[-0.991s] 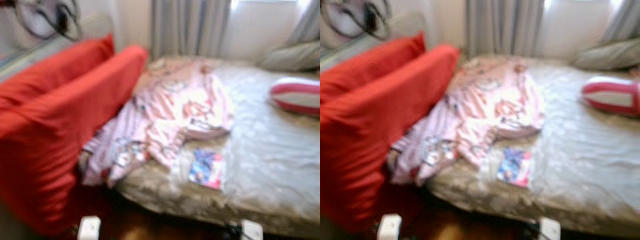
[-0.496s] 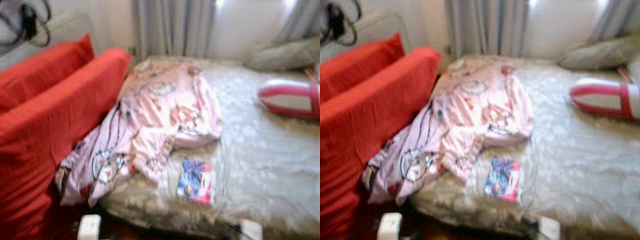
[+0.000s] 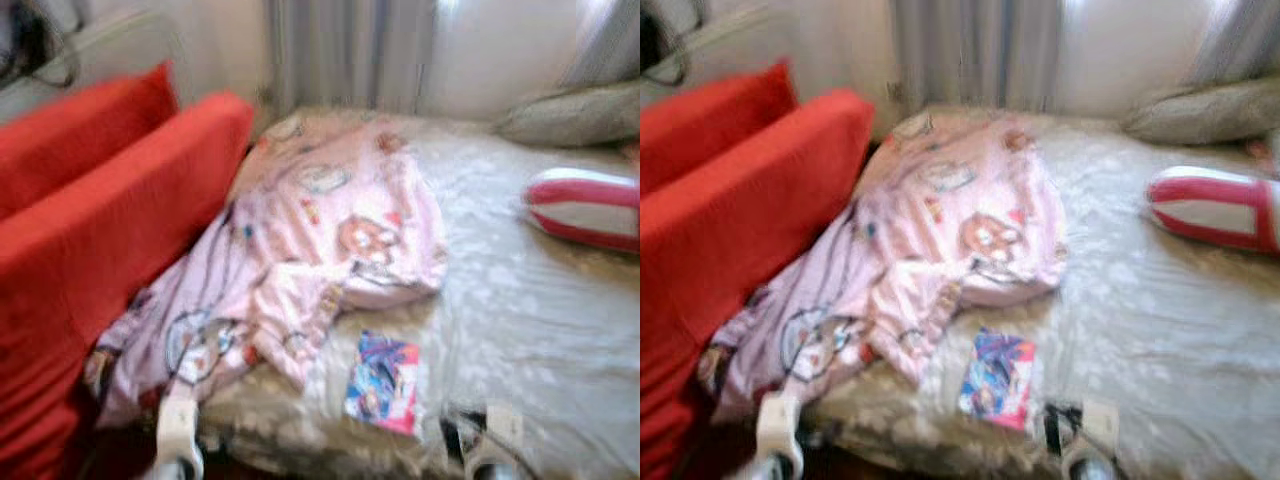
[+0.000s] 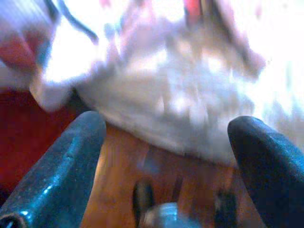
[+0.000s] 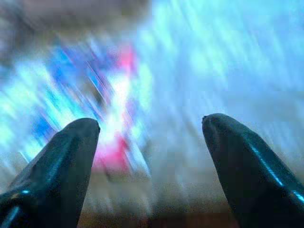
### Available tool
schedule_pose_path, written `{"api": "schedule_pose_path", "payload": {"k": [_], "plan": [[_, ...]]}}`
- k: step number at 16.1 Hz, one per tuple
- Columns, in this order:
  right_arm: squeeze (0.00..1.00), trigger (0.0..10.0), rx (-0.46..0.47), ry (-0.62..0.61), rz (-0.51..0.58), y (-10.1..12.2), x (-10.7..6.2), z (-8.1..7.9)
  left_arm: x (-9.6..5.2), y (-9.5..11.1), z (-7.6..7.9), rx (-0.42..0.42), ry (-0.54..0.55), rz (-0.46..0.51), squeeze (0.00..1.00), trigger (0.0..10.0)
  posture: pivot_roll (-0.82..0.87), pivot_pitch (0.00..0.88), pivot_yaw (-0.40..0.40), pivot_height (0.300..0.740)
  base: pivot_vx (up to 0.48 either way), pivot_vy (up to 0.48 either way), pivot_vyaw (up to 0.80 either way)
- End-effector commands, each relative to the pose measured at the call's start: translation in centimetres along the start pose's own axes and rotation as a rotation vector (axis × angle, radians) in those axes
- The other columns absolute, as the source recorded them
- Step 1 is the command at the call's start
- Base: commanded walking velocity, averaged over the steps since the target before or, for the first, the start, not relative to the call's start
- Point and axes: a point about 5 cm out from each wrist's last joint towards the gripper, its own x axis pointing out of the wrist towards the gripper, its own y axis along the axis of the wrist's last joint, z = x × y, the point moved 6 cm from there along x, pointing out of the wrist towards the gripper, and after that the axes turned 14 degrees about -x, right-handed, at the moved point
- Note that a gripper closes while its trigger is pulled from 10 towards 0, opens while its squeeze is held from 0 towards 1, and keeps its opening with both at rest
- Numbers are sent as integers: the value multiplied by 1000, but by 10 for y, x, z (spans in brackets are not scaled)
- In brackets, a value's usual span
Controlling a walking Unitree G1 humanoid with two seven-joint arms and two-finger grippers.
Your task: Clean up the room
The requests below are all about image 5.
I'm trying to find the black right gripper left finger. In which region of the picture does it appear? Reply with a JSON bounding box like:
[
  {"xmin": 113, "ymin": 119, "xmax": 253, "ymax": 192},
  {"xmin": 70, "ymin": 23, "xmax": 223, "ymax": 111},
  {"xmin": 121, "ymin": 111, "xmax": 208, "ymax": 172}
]
[{"xmin": 0, "ymin": 118, "xmax": 101, "ymax": 228}]

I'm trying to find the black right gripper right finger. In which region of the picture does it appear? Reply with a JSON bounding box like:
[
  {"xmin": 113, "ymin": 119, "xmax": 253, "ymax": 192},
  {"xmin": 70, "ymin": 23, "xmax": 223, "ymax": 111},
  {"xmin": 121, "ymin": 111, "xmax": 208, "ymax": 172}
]
[{"xmin": 201, "ymin": 113, "xmax": 304, "ymax": 228}]

